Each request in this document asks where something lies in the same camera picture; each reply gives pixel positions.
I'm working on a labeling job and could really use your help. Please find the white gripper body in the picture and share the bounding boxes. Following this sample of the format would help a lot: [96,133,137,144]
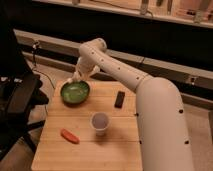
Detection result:
[72,65,100,82]

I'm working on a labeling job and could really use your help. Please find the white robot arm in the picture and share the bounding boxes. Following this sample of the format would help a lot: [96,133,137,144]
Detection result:
[75,38,194,171]

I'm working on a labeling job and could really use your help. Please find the green ceramic bowl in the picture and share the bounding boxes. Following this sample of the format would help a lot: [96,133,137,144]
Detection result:
[60,81,90,105]

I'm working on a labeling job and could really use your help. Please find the black rectangular block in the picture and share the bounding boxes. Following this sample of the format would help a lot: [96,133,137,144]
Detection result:
[114,91,125,108]

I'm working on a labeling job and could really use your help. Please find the orange carrot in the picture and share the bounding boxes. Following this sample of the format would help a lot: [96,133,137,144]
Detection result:
[60,129,80,144]

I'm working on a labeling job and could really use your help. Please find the wooden table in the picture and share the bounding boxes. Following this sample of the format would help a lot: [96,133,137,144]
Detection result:
[32,81,142,171]

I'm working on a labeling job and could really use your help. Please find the black office chair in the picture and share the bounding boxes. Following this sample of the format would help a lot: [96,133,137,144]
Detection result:
[0,19,49,161]

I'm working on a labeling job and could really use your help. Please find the black cable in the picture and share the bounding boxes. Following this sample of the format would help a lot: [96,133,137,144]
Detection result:
[30,41,56,91]

